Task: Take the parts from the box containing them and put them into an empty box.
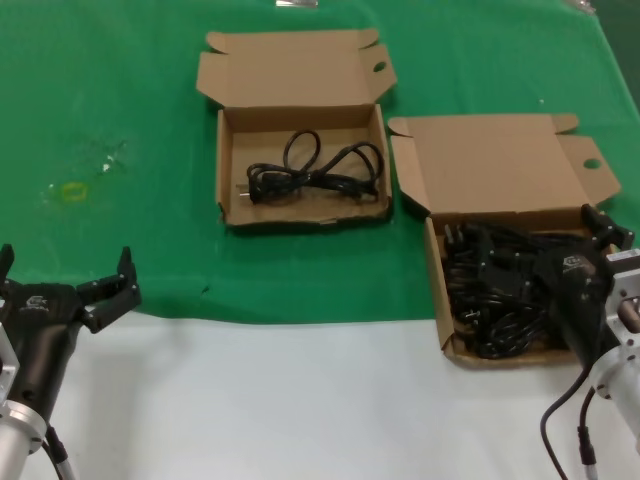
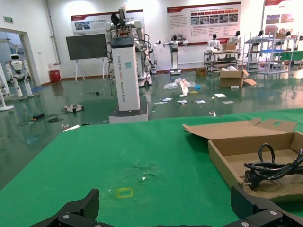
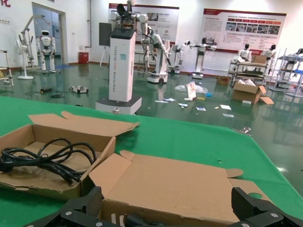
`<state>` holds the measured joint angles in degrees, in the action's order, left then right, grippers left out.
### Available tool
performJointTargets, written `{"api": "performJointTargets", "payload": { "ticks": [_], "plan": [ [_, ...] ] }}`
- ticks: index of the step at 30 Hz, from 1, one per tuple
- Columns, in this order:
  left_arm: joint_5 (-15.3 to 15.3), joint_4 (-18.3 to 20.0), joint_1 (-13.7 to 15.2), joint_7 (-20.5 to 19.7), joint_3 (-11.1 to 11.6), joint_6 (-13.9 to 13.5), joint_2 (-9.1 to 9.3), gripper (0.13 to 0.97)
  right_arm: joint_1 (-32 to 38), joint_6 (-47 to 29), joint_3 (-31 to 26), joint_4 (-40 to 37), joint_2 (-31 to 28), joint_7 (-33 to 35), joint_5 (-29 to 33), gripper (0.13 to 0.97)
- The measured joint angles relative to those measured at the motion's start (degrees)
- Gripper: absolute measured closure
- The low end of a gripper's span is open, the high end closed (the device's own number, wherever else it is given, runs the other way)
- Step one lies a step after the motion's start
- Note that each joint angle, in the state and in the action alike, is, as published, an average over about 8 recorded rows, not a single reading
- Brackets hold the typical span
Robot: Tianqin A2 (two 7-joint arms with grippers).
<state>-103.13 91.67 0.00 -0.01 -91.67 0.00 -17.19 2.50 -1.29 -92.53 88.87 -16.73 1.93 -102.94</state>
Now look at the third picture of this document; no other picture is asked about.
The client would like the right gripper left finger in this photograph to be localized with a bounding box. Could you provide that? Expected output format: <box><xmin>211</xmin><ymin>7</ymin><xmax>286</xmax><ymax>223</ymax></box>
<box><xmin>23</xmin><ymin>186</ymin><xmax>104</xmax><ymax>227</ymax></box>

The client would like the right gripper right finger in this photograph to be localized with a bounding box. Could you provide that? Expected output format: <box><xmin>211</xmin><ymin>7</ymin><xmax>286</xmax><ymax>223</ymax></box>
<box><xmin>231</xmin><ymin>186</ymin><xmax>303</xmax><ymax>227</ymax></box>

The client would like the black power cable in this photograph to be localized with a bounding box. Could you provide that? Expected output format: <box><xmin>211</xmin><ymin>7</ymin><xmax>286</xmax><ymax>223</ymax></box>
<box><xmin>111</xmin><ymin>212</ymin><xmax>171</xmax><ymax>227</ymax></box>
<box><xmin>0</xmin><ymin>138</ymin><xmax>96</xmax><ymax>185</ymax></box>

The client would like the torn-edged open cardboard box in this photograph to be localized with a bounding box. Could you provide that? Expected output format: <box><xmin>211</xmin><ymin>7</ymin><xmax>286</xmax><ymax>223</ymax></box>
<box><xmin>0</xmin><ymin>111</ymin><xmax>141</xmax><ymax>202</ymax></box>

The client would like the large open cardboard box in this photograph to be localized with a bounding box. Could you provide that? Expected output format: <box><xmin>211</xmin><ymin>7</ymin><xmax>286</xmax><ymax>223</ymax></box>
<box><xmin>231</xmin><ymin>79</ymin><xmax>275</xmax><ymax>105</ymax></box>

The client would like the small printed cardboard box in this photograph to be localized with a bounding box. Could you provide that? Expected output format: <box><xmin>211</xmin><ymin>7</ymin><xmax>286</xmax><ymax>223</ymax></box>
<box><xmin>216</xmin><ymin>75</ymin><xmax>230</xmax><ymax>85</ymax></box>

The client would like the closed cardboard box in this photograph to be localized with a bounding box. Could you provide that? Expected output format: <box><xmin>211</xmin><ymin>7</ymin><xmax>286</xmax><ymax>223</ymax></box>
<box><xmin>250</xmin><ymin>54</ymin><xmax>267</xmax><ymax>64</ymax></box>

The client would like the green table cloth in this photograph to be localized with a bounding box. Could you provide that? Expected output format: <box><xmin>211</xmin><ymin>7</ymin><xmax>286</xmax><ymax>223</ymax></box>
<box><xmin>0</xmin><ymin>96</ymin><xmax>303</xmax><ymax>227</ymax></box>

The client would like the grey floor device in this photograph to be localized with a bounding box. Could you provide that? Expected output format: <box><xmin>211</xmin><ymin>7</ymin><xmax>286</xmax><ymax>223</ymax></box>
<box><xmin>69</xmin><ymin>85</ymin><xmax>89</xmax><ymax>94</ymax></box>

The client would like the white and red carton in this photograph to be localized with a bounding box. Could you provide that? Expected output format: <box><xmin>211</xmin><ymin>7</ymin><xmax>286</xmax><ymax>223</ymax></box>
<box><xmin>184</xmin><ymin>81</ymin><xmax>197</xmax><ymax>102</ymax></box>

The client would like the metal cart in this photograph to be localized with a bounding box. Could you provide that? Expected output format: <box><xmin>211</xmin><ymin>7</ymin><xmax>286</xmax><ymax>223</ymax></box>
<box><xmin>228</xmin><ymin>59</ymin><xmax>270</xmax><ymax>84</ymax></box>

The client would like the crumpled clear plastic bag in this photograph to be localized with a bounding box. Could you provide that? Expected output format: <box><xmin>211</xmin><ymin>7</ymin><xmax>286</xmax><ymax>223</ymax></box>
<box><xmin>174</xmin><ymin>84</ymin><xmax>208</xmax><ymax>94</ymax></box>

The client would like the metal shelf rack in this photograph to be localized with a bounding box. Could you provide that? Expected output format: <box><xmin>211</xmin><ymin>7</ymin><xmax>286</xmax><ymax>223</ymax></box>
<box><xmin>269</xmin><ymin>48</ymin><xmax>303</xmax><ymax>95</ymax></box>

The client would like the white standing fan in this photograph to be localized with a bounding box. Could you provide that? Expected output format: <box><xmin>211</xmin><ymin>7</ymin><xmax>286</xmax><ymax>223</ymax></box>
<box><xmin>15</xmin><ymin>39</ymin><xmax>34</xmax><ymax>80</ymax></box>

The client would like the white tower robot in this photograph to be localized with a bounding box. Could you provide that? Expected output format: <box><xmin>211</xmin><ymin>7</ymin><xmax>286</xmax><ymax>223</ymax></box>
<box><xmin>95</xmin><ymin>0</ymin><xmax>149</xmax><ymax>116</ymax></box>

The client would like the white humanoid robot black head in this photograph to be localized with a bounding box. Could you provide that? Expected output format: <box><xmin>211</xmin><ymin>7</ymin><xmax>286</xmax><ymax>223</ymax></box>
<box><xmin>261</xmin><ymin>44</ymin><xmax>277</xmax><ymax>71</ymax></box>
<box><xmin>237</xmin><ymin>43</ymin><xmax>253</xmax><ymax>71</ymax></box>

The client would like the white robot with outstretched arms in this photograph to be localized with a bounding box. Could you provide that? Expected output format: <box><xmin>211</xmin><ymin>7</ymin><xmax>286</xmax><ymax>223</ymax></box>
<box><xmin>189</xmin><ymin>37</ymin><xmax>217</xmax><ymax>80</ymax></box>

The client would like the glass doorway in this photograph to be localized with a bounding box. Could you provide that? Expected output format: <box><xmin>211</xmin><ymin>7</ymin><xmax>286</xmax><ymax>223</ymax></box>
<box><xmin>32</xmin><ymin>2</ymin><xmax>66</xmax><ymax>66</ymax></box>

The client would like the black panel on tripod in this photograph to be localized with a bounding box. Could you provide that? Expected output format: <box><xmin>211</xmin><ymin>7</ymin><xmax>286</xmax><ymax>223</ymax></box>
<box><xmin>98</xmin><ymin>22</ymin><xmax>112</xmax><ymax>69</ymax></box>

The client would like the black adaptor with cable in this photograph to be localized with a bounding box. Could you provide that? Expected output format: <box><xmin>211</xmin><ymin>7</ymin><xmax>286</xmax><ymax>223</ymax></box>
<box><xmin>25</xmin><ymin>87</ymin><xmax>65</xmax><ymax>99</ymax></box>

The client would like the aluminium frame rack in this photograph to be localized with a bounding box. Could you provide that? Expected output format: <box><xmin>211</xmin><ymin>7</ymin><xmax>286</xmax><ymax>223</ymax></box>
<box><xmin>0</xmin><ymin>49</ymin><xmax>14</xmax><ymax>86</ymax></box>

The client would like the wide wall poster with photos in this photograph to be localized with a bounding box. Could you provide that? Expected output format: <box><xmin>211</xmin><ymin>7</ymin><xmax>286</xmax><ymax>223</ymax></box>
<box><xmin>202</xmin><ymin>8</ymin><xmax>287</xmax><ymax>53</ymax></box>

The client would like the white lifting gantry frame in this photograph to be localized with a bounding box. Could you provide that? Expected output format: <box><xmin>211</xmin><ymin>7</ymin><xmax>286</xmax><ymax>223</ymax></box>
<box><xmin>18</xmin><ymin>15</ymin><xmax>52</xmax><ymax>70</ymax></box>

